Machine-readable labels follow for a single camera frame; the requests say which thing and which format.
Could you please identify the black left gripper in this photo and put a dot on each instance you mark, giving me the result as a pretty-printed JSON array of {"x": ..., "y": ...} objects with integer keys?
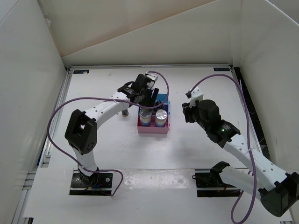
[{"x": 150, "y": 100}]

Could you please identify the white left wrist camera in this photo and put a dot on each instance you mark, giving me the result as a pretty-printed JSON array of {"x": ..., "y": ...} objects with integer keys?
[{"x": 152, "y": 79}]

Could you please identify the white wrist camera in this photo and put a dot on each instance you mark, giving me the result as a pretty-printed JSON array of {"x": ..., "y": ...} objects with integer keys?
[
  {"x": 194, "y": 95},
  {"x": 152, "y": 79}
]

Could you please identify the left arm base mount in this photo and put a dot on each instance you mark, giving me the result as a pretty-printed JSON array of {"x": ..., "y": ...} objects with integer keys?
[{"x": 98, "y": 184}]

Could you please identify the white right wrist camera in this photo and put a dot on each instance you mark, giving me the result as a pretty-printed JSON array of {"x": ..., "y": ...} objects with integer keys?
[{"x": 194, "y": 95}]

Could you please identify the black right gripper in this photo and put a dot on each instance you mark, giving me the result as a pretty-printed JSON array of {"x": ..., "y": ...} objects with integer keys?
[{"x": 187, "y": 112}]

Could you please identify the dark blue organizer box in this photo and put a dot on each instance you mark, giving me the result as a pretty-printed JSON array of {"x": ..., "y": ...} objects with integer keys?
[{"x": 165, "y": 107}]

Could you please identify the pink organizer box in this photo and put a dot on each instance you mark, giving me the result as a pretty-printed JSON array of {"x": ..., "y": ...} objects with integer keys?
[{"x": 152, "y": 128}]

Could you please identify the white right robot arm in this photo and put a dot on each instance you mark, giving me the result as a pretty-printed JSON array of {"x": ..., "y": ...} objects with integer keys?
[{"x": 276, "y": 189}]

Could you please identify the small black-lid pepper bottle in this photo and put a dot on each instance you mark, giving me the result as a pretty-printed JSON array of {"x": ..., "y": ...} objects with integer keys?
[{"x": 125, "y": 113}]

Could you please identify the silver-lid shaker bottle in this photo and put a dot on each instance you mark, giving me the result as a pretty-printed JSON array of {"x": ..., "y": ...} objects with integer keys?
[
  {"x": 145, "y": 117},
  {"x": 160, "y": 118}
]

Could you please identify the black-cap spice jar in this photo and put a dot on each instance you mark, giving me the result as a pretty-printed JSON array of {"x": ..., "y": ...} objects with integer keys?
[{"x": 158, "y": 106}]

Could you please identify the light blue organizer box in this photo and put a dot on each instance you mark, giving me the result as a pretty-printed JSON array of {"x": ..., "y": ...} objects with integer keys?
[{"x": 163, "y": 97}]

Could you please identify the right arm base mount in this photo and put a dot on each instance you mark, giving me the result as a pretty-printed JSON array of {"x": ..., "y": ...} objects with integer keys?
[{"x": 208, "y": 188}]

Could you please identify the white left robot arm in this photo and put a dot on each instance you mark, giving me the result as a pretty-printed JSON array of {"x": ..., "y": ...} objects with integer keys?
[{"x": 81, "y": 132}]

